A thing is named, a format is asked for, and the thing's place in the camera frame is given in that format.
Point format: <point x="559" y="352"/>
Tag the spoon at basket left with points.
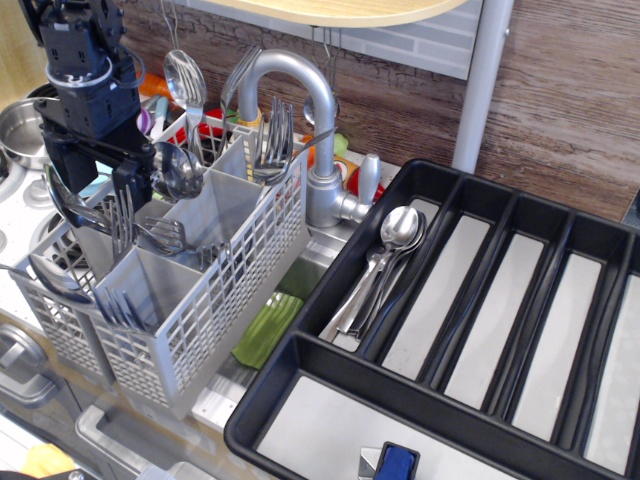
<point x="52" y="277"/>

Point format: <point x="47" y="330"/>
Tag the grey metal post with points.
<point x="493" y="30"/>

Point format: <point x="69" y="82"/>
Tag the light blue bowl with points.
<point x="101" y="178"/>

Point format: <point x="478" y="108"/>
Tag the purple striped toy egg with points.
<point x="144" y="121"/>

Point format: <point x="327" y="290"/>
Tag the fork cluster basket right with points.
<point x="273" y="152"/>

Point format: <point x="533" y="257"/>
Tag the small steel spoon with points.
<point x="71" y="208"/>

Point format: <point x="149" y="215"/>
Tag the tall fork near faucet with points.
<point x="230" y="87"/>

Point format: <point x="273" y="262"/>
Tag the silver toy faucet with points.
<point x="328" y="202"/>

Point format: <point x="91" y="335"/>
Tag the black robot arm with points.
<point x="82" y="43"/>

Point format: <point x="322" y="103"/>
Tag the upright fork basket left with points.
<point x="123" y="233"/>

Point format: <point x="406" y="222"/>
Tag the orange toy carrot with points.
<point x="152" y="84"/>

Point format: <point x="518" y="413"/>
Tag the forks at basket front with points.
<point x="118" y="309"/>

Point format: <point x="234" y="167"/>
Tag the top steel spoon in tray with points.
<point x="399" y="228"/>

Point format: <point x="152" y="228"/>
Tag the silver faucet handle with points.
<point x="369" y="178"/>

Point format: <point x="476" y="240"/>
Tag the wooden shelf board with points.
<point x="345" y="13"/>

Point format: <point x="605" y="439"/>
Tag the grey plastic cutlery basket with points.
<point x="196" y="316"/>

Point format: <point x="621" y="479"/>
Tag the blue sponge block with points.
<point x="389" y="462"/>

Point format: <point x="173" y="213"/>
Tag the steel spoon front of pair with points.
<point x="177" y="173"/>

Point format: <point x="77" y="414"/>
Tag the fork in basket middle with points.
<point x="166" y="235"/>

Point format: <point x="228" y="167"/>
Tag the large spoon at basket back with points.
<point x="188" y="89"/>

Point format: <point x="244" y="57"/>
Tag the black plastic cutlery tray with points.
<point x="508" y="348"/>

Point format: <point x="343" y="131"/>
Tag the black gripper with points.
<point x="85" y="126"/>

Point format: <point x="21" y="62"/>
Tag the steel pot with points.
<point x="21" y="135"/>

